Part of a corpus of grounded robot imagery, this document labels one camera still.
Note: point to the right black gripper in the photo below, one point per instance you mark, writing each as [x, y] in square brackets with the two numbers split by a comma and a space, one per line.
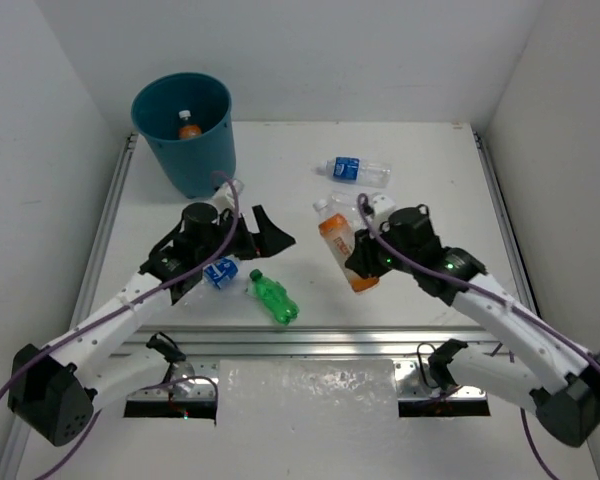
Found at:
[362, 257]

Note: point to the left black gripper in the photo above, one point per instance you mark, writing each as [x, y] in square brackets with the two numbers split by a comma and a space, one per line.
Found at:
[250, 237]

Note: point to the green plastic bottle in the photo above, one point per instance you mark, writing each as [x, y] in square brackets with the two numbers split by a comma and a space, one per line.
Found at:
[273, 297]

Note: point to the blue label bottle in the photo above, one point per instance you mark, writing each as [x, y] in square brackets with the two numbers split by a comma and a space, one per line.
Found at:
[221, 272]
[353, 170]

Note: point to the orange bottle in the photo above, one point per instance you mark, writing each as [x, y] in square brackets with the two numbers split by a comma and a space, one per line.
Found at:
[187, 128]
[338, 234]

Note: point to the clear crushed bottle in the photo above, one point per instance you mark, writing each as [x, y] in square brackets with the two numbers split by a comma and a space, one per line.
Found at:
[346, 205]

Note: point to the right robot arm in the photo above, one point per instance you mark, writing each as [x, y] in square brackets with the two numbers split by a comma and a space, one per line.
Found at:
[553, 378]

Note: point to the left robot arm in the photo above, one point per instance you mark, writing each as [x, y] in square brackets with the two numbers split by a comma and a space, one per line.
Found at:
[56, 389]

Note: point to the teal plastic bin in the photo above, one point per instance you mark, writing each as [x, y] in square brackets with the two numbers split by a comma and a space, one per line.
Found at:
[188, 164]

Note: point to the white front panel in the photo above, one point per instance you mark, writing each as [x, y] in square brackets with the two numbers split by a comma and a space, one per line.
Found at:
[307, 419]

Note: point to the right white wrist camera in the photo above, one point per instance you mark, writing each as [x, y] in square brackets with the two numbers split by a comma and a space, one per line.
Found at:
[381, 205]

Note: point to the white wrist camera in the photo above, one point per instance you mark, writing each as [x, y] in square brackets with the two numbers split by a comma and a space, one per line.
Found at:
[381, 205]
[224, 197]

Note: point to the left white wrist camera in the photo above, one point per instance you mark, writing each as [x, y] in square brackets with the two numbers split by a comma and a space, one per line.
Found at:
[224, 197]

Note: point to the aluminium front rail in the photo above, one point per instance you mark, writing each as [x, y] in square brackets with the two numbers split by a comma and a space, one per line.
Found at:
[408, 350]

